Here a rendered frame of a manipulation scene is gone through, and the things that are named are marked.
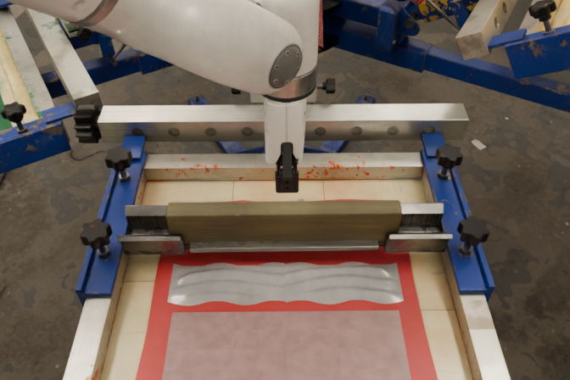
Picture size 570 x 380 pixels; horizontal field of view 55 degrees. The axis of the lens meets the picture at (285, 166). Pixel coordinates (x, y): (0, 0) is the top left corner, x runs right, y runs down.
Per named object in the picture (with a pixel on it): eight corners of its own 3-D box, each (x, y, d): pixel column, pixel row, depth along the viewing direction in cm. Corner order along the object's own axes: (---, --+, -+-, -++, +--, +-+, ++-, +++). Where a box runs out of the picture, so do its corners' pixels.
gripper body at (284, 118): (255, 50, 69) (259, 118, 77) (254, 100, 62) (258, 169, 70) (315, 49, 69) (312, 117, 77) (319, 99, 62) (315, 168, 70)
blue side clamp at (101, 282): (120, 315, 83) (108, 289, 78) (86, 315, 83) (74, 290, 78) (152, 174, 104) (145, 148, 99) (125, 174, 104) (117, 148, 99)
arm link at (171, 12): (39, -1, 45) (212, 61, 62) (120, 65, 38) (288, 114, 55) (77, -100, 43) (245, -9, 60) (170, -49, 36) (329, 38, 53)
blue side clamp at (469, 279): (483, 311, 83) (495, 286, 78) (450, 312, 83) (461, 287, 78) (441, 172, 104) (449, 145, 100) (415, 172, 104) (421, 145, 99)
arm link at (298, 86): (254, 37, 68) (256, 56, 70) (253, 80, 62) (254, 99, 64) (315, 36, 68) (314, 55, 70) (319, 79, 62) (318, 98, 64)
